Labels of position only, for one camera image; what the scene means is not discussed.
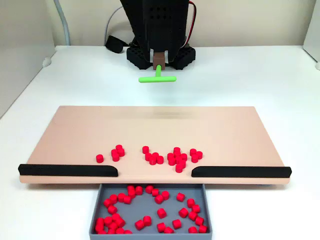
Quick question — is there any black guard rail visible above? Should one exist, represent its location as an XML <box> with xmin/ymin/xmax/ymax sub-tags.
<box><xmin>191</xmin><ymin>165</ymin><xmax>293</xmax><ymax>179</ymax></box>
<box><xmin>17</xmin><ymin>163</ymin><xmax>119</xmax><ymax>178</ymax></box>

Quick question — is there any thin white cable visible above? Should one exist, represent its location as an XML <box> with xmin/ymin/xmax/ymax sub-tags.
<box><xmin>103</xmin><ymin>4</ymin><xmax>125</xmax><ymax>47</ymax></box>

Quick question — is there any grey corrugated hose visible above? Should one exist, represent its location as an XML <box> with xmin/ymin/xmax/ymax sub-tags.
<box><xmin>53</xmin><ymin>0</ymin><xmax>72</xmax><ymax>46</ymax></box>

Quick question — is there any grey container tray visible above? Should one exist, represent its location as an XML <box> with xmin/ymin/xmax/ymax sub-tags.
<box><xmin>88</xmin><ymin>183</ymin><xmax>214</xmax><ymax>240</ymax></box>

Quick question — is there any green T pusher brown block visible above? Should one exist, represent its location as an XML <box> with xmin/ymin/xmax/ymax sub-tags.
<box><xmin>138</xmin><ymin>51</ymin><xmax>178</xmax><ymax>84</ymax></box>

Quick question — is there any beige flat board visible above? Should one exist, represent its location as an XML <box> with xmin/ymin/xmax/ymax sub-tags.
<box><xmin>18</xmin><ymin>105</ymin><xmax>292</xmax><ymax>187</ymax></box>

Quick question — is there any red white black servo cable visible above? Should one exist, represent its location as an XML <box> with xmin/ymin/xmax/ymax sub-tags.
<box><xmin>184</xmin><ymin>1</ymin><xmax>198</xmax><ymax>48</ymax></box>

